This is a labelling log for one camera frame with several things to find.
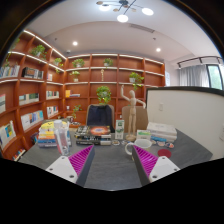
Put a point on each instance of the white wall sign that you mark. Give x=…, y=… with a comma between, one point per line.
x=167, y=78

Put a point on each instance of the wooden artist mannequin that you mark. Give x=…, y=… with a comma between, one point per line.
x=132, y=113

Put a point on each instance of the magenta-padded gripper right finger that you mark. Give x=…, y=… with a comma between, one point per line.
x=163, y=166

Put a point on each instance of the white wall switch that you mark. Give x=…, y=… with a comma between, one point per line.
x=161, y=106

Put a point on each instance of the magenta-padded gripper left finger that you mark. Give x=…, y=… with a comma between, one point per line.
x=61, y=166

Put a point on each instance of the yellow striped white mug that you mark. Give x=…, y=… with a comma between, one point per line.
x=143, y=144

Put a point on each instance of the dark thick book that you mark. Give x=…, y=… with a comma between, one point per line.
x=90, y=142
x=90, y=137

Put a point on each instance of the tall green white carton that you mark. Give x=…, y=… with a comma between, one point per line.
x=119, y=130

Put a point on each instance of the tan office chair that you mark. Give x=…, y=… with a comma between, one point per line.
x=141, y=116

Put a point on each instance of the branched ceiling lamp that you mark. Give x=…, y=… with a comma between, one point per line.
x=122, y=17

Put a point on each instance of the white wall socket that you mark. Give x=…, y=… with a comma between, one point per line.
x=222, y=132

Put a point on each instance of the small green white box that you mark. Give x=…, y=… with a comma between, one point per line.
x=144, y=134

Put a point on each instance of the black ceiling track rail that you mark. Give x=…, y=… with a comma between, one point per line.
x=200, y=59

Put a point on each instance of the orange wooden shelf unit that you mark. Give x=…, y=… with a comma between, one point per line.
x=83, y=90

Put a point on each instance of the white book stack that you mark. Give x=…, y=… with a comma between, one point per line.
x=161, y=129

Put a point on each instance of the grey window curtain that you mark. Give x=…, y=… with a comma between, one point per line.
x=193, y=76

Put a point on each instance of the flat round red coaster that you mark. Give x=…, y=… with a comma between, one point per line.
x=164, y=153

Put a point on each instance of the dark blue office chair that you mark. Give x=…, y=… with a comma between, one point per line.
x=100, y=115

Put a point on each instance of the recessed ceiling spotlight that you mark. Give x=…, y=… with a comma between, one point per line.
x=158, y=49
x=75, y=43

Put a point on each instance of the small round printed badge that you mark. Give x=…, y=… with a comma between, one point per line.
x=153, y=141
x=161, y=143
x=170, y=145
x=124, y=142
x=116, y=142

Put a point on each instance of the window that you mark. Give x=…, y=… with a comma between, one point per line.
x=215, y=77

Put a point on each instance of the colourful book stack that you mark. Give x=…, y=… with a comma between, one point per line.
x=46, y=133

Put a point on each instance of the galaxy cover dark book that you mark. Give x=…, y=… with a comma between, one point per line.
x=96, y=130

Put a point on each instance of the ceiling air vent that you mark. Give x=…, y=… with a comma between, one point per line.
x=141, y=28

